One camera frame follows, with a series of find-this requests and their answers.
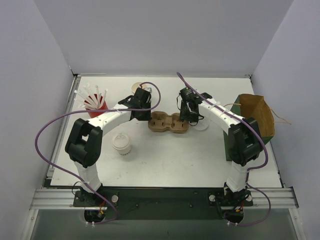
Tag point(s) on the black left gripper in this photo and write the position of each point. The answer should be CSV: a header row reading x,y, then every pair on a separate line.
x,y
144,114

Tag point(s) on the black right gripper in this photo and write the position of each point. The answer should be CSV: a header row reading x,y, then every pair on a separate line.
x,y
188,116

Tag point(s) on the brown pulp cup carrier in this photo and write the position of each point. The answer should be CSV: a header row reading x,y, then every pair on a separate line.
x,y
161,122

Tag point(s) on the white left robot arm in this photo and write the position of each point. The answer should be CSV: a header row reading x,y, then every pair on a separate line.
x,y
84,143

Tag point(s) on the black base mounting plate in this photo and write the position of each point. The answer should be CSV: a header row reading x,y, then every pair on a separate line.
x,y
161,211

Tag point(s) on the white dome coffee lid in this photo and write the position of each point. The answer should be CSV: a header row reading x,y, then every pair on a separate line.
x,y
121,142

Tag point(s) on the white paper coffee cup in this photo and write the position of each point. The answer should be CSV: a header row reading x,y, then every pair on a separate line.
x,y
123,152

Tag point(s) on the white wrapped straws bundle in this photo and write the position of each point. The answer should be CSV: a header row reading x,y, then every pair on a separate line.
x,y
92,97

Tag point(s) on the red straw holder cup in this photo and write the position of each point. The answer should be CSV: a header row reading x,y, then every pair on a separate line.
x,y
100,105

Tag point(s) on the aluminium frame rail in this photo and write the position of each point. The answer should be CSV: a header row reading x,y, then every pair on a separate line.
x,y
58,199

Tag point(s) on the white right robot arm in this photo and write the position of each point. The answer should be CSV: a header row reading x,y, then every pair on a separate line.
x,y
242,136

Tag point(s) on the flat white plastic lid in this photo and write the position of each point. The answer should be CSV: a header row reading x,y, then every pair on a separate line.
x,y
202,125

